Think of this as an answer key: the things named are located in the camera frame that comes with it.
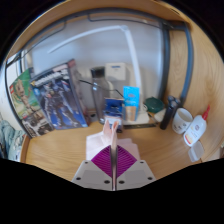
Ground pink towel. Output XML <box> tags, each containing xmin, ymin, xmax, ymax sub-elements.
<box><xmin>85</xmin><ymin>120</ymin><xmax>141</xmax><ymax>161</ymax></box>

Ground black cylindrical shaver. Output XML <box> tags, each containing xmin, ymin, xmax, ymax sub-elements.
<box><xmin>159</xmin><ymin>95</ymin><xmax>181</xmax><ymax>131</ymax></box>

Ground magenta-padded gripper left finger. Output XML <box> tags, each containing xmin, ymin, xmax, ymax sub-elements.
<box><xmin>71</xmin><ymin>145</ymin><xmax>115</xmax><ymax>191</ymax></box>

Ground white mug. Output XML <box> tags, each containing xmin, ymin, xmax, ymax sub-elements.
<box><xmin>172</xmin><ymin>107</ymin><xmax>194</xmax><ymax>135</ymax></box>

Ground green round tin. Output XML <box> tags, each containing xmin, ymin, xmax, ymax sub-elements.
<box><xmin>143</xmin><ymin>96</ymin><xmax>165</xmax><ymax>114</ymax></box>

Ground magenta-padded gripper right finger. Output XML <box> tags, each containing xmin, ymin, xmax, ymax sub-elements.
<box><xmin>114</xmin><ymin>145</ymin><xmax>157</xmax><ymax>191</ymax></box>

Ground clear plastic cap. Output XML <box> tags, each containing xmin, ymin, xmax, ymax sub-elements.
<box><xmin>187</xmin><ymin>140</ymin><xmax>205</xmax><ymax>163</ymax></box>

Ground dark metal desk frame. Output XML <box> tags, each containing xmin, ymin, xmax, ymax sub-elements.
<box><xmin>3</xmin><ymin>8</ymin><xmax>195</xmax><ymax>134</ymax></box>

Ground light blue card package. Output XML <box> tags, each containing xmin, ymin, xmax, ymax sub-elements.
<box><xmin>122</xmin><ymin>85</ymin><xmax>141</xmax><ymax>122</ymax></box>

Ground white wall outlet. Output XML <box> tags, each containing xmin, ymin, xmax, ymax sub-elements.
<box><xmin>105</xmin><ymin>62</ymin><xmax>128</xmax><ymax>82</ymax></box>

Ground white bottle with red cap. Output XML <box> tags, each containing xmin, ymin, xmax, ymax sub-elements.
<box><xmin>183</xmin><ymin>104</ymin><xmax>212</xmax><ymax>148</ymax></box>

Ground bed with blue bedding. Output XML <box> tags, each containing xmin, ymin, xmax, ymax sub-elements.
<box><xmin>0</xmin><ymin>119</ymin><xmax>26</xmax><ymax>163</ymax></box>

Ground green tree-figure toy box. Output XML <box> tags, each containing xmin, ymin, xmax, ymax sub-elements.
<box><xmin>8</xmin><ymin>68</ymin><xmax>54</xmax><ymax>138</ymax></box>

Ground blue robot model kit box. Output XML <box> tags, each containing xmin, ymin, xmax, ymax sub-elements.
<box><xmin>29</xmin><ymin>59</ymin><xmax>89</xmax><ymax>130</ymax></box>

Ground black ruler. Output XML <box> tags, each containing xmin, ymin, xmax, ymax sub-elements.
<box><xmin>123</xmin><ymin>123</ymin><xmax>158</xmax><ymax>130</ymax></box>

